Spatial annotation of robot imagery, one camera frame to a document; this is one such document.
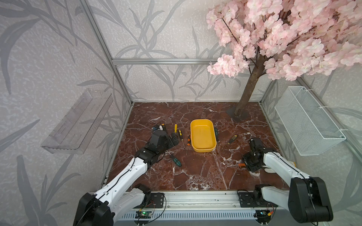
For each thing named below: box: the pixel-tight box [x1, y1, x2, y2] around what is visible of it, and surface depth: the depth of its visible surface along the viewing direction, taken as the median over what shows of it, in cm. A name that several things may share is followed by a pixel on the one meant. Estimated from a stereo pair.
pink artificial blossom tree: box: [206, 0, 362, 123], surface depth 54 cm
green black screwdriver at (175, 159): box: [165, 149, 182, 167], surface depth 87 cm
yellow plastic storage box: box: [190, 118, 217, 153], surface depth 101 cm
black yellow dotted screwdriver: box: [222, 134, 238, 151], surface depth 98 cm
